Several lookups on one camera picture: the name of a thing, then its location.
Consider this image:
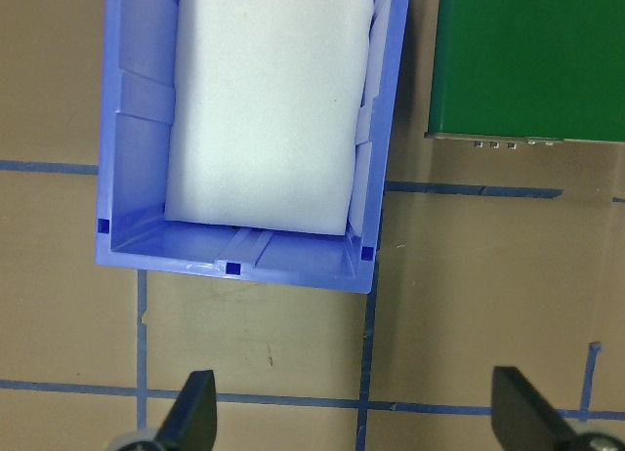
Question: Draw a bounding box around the blue plastic bin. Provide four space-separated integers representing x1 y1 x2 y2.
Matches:
94 0 413 296

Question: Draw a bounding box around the green conveyor belt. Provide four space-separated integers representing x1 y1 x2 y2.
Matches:
423 0 625 150

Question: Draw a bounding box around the white foam pad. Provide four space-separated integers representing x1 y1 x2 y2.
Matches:
163 0 377 237

